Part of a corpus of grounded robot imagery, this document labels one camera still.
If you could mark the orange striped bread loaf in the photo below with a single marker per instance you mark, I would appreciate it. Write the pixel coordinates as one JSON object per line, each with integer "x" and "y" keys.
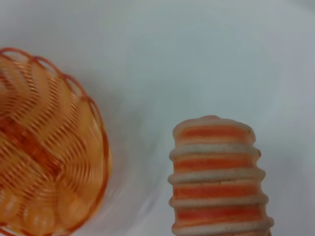
{"x": 216, "y": 177}

